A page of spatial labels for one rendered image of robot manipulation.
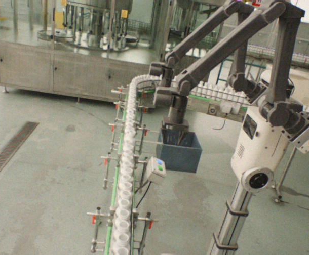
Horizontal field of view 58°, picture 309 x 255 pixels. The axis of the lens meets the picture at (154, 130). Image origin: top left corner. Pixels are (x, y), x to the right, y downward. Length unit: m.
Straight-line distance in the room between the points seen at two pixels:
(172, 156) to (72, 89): 3.35
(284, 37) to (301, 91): 4.64
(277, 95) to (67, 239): 2.04
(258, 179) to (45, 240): 1.79
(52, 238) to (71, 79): 3.16
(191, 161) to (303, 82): 3.82
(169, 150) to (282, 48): 1.27
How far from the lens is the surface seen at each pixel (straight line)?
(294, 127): 1.22
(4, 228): 2.76
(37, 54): 5.21
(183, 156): 2.18
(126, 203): 1.17
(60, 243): 2.58
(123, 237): 1.04
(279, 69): 1.13
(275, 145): 1.42
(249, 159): 1.44
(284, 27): 1.11
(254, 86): 1.61
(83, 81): 5.13
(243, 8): 1.51
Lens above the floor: 1.89
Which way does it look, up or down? 24 degrees down
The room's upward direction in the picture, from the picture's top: 11 degrees clockwise
